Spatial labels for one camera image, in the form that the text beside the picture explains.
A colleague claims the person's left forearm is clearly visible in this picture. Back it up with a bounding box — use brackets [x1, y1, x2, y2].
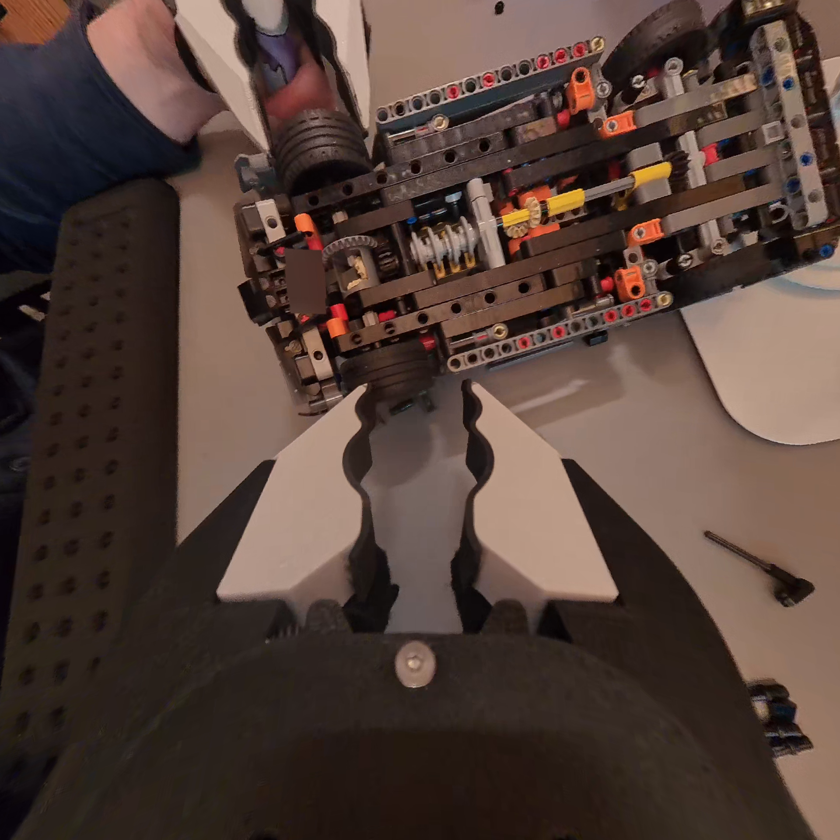
[0, 0, 201, 273]

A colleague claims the black lego axle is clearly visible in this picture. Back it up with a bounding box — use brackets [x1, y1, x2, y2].
[704, 530, 816, 608]

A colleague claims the person's left hand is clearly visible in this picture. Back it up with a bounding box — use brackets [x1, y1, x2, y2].
[84, 0, 221, 144]

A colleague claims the white book stand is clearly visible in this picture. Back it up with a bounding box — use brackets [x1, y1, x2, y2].
[679, 92, 840, 447]

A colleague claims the lego car model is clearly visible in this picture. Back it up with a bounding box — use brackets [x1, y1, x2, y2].
[233, 0, 840, 417]

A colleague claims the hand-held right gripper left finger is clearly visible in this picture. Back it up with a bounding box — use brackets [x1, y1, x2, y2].
[215, 384, 401, 634]

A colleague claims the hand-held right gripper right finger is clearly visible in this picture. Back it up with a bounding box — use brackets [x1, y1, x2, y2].
[448, 379, 622, 634]

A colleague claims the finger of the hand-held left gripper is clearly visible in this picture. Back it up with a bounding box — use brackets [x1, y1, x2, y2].
[305, 0, 370, 133]
[174, 0, 281, 156]

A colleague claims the cluster of black lego pins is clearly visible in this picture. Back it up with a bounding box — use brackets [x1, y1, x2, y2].
[747, 681, 815, 759]

